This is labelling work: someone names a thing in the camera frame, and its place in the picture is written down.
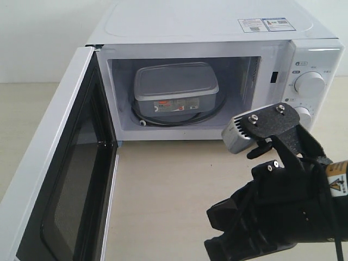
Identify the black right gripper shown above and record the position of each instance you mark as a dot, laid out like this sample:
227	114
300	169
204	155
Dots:
282	209

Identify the white plastic food container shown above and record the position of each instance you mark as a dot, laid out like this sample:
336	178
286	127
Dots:
174	81

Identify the white microwave door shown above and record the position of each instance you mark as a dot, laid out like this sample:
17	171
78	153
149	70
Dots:
57	204

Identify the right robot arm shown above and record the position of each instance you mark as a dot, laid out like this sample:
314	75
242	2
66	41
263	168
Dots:
278	210

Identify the white microwave oven body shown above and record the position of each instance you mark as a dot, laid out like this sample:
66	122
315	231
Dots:
253	69

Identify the lower white timer knob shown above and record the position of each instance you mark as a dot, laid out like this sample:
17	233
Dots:
305	116

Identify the upper white power knob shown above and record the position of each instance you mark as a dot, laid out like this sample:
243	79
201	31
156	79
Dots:
309	84

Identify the blue white warning sticker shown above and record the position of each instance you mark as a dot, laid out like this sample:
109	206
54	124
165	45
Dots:
262	25

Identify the black right camera mount bracket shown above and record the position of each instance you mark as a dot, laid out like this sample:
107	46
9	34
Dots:
278	127

